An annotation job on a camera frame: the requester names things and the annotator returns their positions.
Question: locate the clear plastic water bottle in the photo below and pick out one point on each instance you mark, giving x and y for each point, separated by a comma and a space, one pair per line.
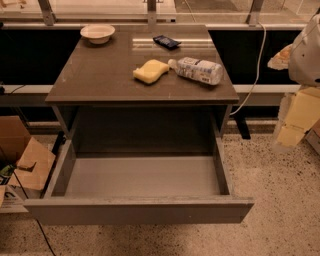
197, 69

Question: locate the grey cabinet with top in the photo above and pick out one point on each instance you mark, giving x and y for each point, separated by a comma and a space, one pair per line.
122, 98

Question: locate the yellow sponge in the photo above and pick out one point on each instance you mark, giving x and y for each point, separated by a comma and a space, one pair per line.
151, 71

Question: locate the dark blue snack packet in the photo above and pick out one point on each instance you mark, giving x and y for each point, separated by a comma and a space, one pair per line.
166, 42

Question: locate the open grey top drawer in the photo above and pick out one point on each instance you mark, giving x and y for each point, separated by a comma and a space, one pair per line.
152, 169

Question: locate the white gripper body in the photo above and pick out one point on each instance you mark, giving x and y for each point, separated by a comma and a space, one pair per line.
306, 60

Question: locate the brown cardboard box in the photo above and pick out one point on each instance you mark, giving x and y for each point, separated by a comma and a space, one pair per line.
25, 162

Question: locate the white bowl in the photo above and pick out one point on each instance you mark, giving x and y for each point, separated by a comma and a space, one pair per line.
97, 34

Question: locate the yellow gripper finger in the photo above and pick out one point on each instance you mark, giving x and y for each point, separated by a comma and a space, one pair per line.
304, 110
288, 136

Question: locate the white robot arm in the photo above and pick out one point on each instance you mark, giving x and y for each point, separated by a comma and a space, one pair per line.
303, 68

